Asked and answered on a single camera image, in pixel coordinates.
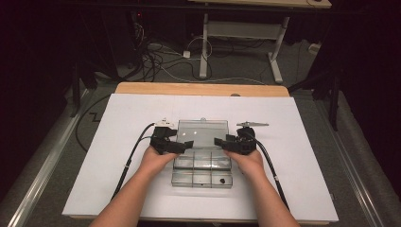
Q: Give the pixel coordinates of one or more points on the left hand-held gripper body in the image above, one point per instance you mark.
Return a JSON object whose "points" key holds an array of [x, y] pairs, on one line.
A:
{"points": [[159, 142]]}

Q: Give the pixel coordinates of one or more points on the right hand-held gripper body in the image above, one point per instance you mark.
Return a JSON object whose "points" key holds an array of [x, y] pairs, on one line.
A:
{"points": [[244, 143]]}

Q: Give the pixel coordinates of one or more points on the clear plastic compartment box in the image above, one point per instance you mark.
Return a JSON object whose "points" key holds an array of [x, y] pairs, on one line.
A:
{"points": [[201, 171]]}

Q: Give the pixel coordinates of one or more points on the person's left hand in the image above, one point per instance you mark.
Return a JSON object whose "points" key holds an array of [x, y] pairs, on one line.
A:
{"points": [[154, 162]]}

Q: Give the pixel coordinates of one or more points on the person's right hand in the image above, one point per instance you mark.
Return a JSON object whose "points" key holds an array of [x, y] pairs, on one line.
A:
{"points": [[250, 165]]}

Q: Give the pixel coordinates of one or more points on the white table sheet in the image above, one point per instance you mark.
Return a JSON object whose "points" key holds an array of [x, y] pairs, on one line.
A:
{"points": [[299, 157]]}

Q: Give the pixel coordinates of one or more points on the white power adapter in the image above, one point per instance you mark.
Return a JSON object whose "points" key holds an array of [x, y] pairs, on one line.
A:
{"points": [[186, 54]]}

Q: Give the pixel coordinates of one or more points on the black stand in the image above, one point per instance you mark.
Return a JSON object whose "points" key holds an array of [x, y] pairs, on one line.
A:
{"points": [[75, 94], [334, 107]]}

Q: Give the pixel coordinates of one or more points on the white-framed desk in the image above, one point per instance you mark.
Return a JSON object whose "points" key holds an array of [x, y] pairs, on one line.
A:
{"points": [[242, 30]]}

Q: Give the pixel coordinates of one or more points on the white power strip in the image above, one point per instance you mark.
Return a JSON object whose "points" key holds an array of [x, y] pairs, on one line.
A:
{"points": [[314, 47]]}

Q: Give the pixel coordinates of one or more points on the metal floor rail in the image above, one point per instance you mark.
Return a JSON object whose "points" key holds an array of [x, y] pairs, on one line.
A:
{"points": [[353, 176], [47, 164]]}

